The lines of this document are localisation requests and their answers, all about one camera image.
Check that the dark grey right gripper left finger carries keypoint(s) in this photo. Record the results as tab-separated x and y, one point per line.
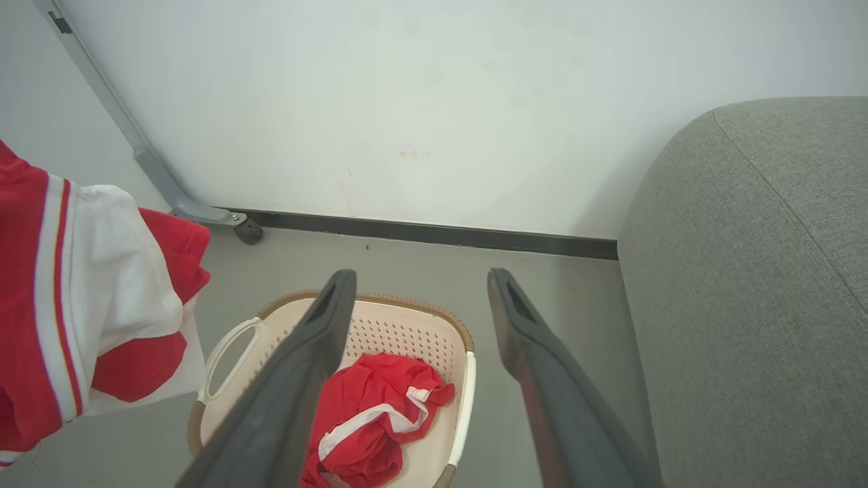
285	400

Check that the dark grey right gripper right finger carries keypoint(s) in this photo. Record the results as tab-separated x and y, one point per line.
563	407

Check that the red and white garment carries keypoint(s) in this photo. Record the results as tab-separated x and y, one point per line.
115	271
366	393

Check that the cream plastic laundry basket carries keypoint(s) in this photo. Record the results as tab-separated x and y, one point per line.
407	335

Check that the black caster wheel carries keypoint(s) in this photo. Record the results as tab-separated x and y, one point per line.
249	232

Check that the grey fabric sofa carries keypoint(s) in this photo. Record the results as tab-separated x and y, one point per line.
746	305

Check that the black baseboard strip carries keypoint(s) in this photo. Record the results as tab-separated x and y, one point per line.
441	234

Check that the grey metal frame leg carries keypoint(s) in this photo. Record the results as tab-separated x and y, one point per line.
152	166

